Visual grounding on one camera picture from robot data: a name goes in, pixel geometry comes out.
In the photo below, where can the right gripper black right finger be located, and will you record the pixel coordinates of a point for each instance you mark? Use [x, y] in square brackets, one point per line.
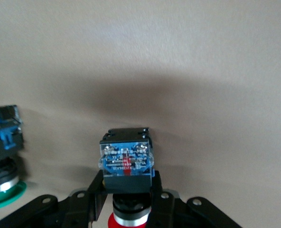
[169, 211]

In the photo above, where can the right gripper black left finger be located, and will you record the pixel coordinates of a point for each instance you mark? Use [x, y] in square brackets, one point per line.
[78, 209]

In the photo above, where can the red push button switch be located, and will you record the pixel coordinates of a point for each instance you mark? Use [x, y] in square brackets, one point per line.
[126, 164]

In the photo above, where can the green push button switch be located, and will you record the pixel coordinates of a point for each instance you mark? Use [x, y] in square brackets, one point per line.
[2, 142]

